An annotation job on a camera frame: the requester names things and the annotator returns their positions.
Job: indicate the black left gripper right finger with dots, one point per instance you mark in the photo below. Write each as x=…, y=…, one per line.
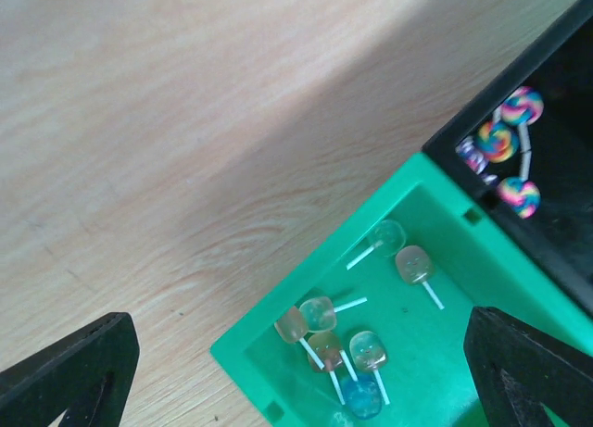
x=521, y=374

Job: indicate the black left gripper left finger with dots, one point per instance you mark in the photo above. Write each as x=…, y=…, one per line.
x=84, y=378

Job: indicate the green bin with wrapped candies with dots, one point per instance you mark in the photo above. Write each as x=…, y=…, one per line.
x=426, y=377

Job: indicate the translucent stick candies pile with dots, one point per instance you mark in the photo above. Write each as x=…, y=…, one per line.
x=341, y=340

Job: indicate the black bin with lollipops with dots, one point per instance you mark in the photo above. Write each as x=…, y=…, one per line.
x=558, y=237

